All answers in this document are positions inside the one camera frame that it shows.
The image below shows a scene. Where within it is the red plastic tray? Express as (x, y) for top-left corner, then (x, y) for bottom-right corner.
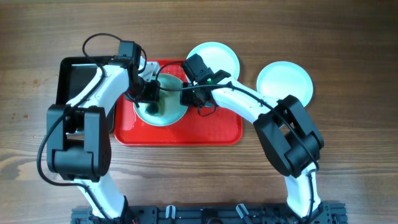
(113, 58), (244, 146)

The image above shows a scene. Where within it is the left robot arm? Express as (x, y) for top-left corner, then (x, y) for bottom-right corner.
(37, 40), (159, 223)

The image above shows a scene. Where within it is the black rectangular basin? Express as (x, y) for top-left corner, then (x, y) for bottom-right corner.
(55, 56), (116, 134)

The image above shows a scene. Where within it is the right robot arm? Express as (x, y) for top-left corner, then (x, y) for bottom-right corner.
(181, 54), (324, 223)

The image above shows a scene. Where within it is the green yellow sponge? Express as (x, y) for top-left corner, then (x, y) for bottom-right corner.
(145, 101), (162, 116)

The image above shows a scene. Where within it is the light blue plate top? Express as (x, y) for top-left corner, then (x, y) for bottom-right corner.
(187, 42), (240, 80)

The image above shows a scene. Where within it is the light blue plate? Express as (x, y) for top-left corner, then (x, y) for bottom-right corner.
(256, 61), (314, 106)
(187, 42), (240, 80)
(134, 90), (188, 126)

